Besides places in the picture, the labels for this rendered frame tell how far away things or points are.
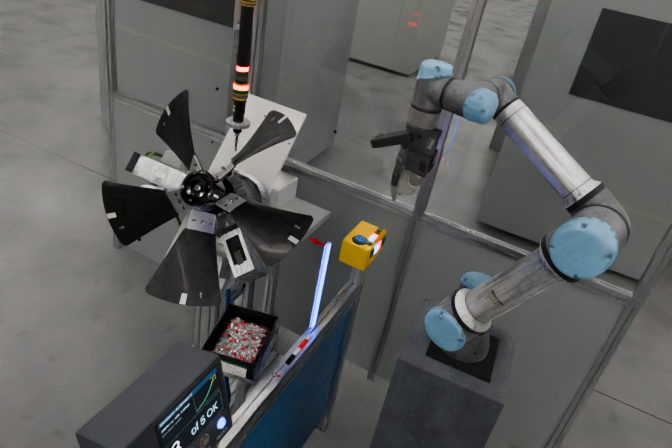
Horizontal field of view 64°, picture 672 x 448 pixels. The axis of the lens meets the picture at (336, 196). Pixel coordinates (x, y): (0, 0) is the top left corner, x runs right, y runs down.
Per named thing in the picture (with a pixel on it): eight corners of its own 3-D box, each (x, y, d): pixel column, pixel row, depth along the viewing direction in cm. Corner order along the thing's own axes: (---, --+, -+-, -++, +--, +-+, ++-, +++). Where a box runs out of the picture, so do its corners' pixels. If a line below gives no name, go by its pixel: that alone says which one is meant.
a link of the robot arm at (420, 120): (405, 107, 127) (417, 99, 134) (401, 125, 129) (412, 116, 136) (435, 117, 125) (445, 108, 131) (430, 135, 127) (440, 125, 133)
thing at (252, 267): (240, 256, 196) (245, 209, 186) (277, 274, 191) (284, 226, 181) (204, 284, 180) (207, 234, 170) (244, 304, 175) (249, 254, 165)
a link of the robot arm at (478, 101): (510, 88, 122) (468, 73, 127) (488, 95, 114) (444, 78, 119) (499, 121, 126) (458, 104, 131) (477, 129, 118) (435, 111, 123)
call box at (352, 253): (356, 243, 201) (362, 219, 196) (381, 253, 198) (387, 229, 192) (337, 263, 188) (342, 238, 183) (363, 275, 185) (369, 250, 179)
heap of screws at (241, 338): (229, 321, 176) (230, 313, 174) (270, 333, 175) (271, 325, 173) (204, 363, 160) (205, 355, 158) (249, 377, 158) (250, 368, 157)
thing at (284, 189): (266, 185, 248) (268, 164, 243) (296, 197, 243) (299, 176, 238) (244, 199, 235) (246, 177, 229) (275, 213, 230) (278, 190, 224)
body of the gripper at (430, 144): (423, 180, 132) (436, 136, 126) (391, 168, 135) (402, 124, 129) (432, 170, 138) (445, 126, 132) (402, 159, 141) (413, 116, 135)
